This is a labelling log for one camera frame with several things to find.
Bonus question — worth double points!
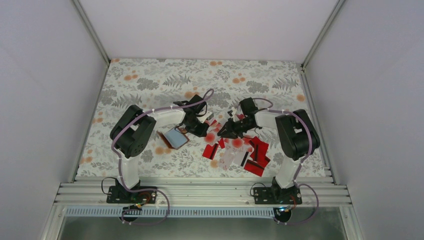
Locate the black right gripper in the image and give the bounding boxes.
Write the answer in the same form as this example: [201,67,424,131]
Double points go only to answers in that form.
[217,117,254,139]

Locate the brown leather card holder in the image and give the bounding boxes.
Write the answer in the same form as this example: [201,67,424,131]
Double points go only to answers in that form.
[156,126,190,150]

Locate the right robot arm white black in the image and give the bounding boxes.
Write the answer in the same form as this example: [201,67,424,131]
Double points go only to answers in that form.
[217,97,321,205]

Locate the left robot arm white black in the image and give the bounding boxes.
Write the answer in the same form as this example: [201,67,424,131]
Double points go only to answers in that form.
[109,89,213,203]

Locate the white card red circle centre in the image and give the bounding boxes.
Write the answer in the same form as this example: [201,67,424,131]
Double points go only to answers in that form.
[231,138,244,151]

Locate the white card red circle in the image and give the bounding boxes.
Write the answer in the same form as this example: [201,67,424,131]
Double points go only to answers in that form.
[204,131,220,145]
[231,138,244,151]

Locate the white card red circle middle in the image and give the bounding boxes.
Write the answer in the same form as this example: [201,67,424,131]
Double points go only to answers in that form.
[204,131,220,145]

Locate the white card black stripe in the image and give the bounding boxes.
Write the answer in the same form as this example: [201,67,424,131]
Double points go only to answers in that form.
[232,151,250,167]

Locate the white card pale pattern bottom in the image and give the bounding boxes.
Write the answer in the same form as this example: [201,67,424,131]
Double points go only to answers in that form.
[218,148,236,170]

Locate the red card black stripe left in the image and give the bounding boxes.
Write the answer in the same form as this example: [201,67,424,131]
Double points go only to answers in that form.
[202,143,220,160]

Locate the dark red card right upper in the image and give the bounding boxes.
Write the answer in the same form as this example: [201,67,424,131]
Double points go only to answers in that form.
[248,137,269,162]

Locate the dark red card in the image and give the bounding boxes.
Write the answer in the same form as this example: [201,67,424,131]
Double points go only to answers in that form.
[248,137,269,162]
[243,158,270,177]

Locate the dark red card bottom right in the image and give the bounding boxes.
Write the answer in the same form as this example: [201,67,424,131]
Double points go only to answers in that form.
[243,158,270,177]

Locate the floral patterned table mat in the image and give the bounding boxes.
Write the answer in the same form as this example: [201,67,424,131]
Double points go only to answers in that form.
[77,58,308,178]

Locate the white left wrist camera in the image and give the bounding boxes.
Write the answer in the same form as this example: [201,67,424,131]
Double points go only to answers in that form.
[203,111,214,121]

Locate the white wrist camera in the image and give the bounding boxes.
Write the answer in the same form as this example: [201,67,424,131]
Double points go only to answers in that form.
[203,111,214,121]
[227,107,245,122]

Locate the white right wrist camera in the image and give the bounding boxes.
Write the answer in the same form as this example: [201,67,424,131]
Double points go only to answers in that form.
[227,107,245,122]

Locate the aluminium rail frame front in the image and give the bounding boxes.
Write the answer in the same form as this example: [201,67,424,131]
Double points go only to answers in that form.
[41,173,363,240]

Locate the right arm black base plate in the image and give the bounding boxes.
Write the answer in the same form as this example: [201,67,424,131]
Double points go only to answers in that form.
[253,186,303,205]

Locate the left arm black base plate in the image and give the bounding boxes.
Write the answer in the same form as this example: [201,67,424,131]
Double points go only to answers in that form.
[106,185,158,205]

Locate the slotted grey cable duct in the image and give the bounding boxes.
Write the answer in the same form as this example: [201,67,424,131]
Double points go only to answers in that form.
[64,206,274,219]

